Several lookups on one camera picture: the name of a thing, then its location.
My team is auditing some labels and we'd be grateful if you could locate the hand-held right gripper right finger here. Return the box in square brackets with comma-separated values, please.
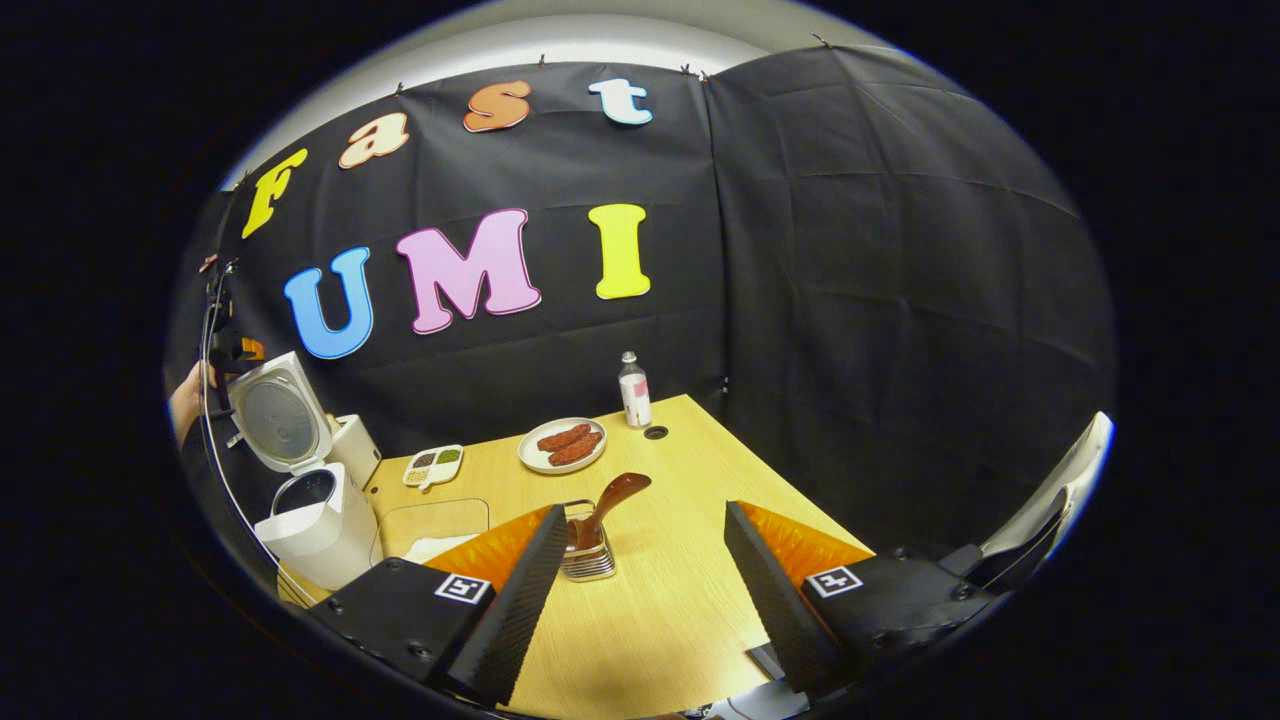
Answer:
[724, 500, 1001, 694]

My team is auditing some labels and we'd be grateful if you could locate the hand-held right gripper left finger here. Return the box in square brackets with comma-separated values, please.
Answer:
[305, 503, 569, 707]

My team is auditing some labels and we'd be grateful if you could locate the metal wire chopstick holder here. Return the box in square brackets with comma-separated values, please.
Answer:
[560, 499, 617, 583]

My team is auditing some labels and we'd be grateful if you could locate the white rice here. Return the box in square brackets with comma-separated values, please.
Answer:
[403, 535, 481, 564]

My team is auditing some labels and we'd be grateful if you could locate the brown wooden spoon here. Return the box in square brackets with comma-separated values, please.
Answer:
[570, 472, 653, 551]

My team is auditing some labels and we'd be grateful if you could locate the white rice cooker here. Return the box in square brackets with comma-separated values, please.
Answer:
[226, 351, 381, 591]

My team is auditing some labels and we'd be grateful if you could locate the clear rice container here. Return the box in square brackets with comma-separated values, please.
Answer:
[375, 497, 491, 566]

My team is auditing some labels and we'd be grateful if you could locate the white round plate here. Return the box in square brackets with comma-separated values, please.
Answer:
[517, 417, 608, 475]

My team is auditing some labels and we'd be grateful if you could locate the white toaster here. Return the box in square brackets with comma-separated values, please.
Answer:
[330, 414, 383, 489]

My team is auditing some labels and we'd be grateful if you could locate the white divided bean dish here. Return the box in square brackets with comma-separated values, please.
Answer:
[403, 444, 465, 493]

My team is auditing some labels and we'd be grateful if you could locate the clear bottle pink label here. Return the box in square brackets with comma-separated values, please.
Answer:
[617, 351, 653, 429]

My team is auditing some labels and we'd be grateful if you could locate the white chair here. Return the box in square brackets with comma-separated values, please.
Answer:
[940, 411, 1116, 591]

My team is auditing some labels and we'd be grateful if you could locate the black backdrop cloth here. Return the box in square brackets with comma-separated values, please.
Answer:
[165, 45, 1116, 561]

